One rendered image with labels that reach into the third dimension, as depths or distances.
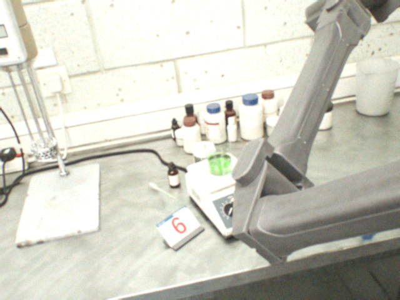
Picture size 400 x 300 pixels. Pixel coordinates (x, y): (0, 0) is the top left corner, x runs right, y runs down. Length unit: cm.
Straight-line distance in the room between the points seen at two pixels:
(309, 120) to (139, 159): 74
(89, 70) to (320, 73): 83
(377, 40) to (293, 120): 98
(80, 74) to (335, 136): 78
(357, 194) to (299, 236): 9
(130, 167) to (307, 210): 85
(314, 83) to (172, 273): 48
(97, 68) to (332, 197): 101
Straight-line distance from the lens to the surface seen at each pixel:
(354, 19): 83
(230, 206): 96
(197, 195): 103
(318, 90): 68
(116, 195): 117
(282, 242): 52
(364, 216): 44
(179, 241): 98
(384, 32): 159
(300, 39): 146
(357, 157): 125
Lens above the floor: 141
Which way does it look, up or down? 31 degrees down
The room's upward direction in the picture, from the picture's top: 7 degrees counter-clockwise
